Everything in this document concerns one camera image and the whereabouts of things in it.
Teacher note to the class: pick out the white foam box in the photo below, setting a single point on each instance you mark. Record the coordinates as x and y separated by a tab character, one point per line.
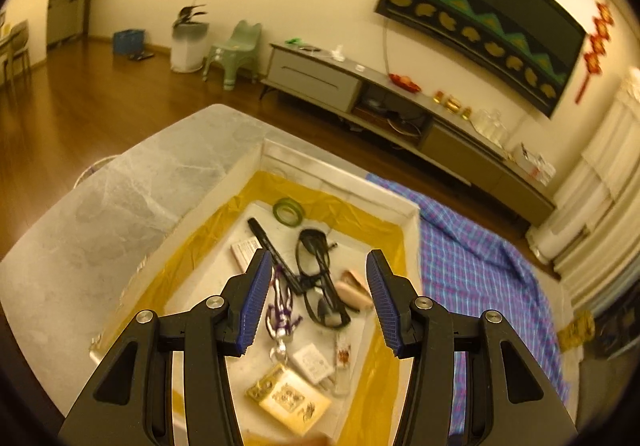
195	262

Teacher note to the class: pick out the plaid blue cloth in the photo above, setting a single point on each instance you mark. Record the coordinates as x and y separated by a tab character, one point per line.
470	270

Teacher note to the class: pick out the black pen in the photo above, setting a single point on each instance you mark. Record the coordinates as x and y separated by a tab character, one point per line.
265	243

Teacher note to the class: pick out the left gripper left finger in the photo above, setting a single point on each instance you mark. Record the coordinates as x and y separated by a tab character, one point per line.
127	400

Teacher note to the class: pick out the blue crate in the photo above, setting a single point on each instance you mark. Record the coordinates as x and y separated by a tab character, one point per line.
128	41

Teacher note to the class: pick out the white nail clipper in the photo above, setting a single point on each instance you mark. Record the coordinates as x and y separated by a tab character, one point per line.
352	291

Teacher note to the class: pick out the dining chair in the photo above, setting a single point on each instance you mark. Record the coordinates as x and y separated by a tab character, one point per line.
15	50

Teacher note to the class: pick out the white charger plug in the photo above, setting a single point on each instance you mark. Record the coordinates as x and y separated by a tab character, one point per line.
312	364

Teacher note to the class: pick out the black glasses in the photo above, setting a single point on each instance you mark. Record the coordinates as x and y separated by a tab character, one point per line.
323	305

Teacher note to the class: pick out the red fruit plate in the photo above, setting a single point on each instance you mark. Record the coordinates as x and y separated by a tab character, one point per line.
405	83

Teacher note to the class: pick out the white trash bin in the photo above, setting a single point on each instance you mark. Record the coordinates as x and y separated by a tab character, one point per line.
188	47

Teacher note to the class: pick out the clear card sleeve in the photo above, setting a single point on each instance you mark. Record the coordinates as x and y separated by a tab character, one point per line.
343	364

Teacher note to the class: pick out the red white small box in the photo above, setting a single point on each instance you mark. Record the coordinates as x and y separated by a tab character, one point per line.
243	252

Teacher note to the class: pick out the green tape roll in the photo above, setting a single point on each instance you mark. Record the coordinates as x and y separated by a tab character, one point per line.
288	212

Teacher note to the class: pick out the wall television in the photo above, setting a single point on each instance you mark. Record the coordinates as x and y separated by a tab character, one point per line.
532	45

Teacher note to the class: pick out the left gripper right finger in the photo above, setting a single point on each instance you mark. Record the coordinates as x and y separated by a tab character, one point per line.
509	399

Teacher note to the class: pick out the green plastic stool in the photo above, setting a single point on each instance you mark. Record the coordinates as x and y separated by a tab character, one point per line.
240	50

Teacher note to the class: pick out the white curtain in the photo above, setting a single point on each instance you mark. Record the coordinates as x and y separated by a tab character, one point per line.
593	232

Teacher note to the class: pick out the grey tv cabinet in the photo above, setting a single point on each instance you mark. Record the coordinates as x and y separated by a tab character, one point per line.
411	121

